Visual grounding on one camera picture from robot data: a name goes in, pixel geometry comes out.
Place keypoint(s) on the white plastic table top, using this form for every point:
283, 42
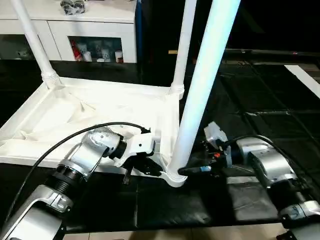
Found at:
80, 107

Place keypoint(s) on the white plastic table leg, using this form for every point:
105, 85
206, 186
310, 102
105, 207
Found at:
37, 45
182, 45
207, 75

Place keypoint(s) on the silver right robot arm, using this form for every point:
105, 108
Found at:
270, 167

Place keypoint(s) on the black work mat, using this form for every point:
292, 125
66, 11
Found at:
240, 145

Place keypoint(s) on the small tan label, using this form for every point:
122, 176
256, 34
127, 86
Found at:
173, 52

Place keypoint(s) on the red bottle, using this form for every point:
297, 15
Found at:
76, 52

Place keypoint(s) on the white glass-door cabinet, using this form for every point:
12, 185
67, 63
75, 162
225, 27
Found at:
80, 25

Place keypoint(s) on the small silver ornament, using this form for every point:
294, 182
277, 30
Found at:
73, 6

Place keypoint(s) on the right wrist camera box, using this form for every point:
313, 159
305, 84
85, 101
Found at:
216, 134

